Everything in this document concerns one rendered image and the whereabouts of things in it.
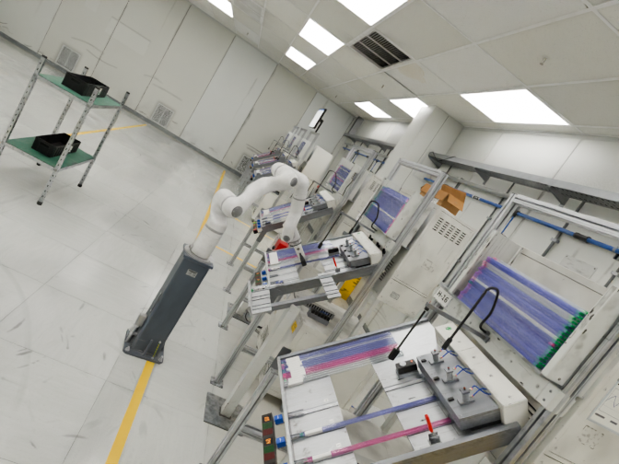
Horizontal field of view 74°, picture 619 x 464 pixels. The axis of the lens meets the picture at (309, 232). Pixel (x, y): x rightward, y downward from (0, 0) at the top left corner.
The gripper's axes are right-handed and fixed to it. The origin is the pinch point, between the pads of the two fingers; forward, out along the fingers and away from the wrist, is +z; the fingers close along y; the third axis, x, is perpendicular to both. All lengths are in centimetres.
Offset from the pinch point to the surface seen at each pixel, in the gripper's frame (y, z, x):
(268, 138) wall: 849, -27, -27
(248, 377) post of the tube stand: -63, 28, 53
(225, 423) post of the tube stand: -69, 48, 75
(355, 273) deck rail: -32.0, 7.2, -28.2
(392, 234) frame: -33, -9, -58
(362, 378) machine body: -32, 84, -9
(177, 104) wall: 849, -183, 157
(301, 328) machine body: -32.0, 29.5, 16.4
